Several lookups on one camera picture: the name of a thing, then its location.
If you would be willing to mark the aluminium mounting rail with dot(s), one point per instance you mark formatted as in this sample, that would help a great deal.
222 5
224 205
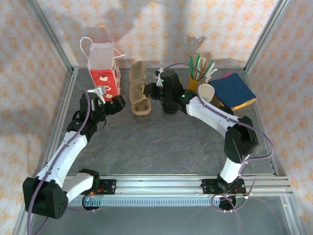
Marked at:
159 188

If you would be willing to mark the aluminium table side rail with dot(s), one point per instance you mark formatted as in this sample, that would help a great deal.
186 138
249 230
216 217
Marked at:
257 110
63 110

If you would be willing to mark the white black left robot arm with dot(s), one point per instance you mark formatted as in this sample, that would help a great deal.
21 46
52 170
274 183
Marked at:
68 151

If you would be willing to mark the yellow napkin stack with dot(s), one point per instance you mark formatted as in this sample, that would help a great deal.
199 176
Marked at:
244 104

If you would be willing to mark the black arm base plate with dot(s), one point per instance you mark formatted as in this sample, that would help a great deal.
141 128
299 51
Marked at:
108 187
207 187

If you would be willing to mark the blue napkin stack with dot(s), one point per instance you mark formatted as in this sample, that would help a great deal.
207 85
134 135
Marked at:
232 90

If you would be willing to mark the grey metal lower panel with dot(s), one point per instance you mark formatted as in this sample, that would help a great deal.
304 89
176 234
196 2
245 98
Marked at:
159 220

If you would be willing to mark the green plastic straw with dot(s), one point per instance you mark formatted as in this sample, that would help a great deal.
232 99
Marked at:
198 59
191 64

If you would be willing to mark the red white paper bag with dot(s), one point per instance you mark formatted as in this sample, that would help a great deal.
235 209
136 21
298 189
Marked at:
101 61

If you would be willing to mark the aluminium frame post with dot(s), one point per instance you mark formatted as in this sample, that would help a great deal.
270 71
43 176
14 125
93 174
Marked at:
50 31
268 31

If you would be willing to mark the aluminium frame leg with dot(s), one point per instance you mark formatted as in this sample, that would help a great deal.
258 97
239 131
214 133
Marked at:
291 215

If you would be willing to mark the yellow straw holder tin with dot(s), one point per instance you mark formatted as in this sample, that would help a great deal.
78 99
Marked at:
193 84

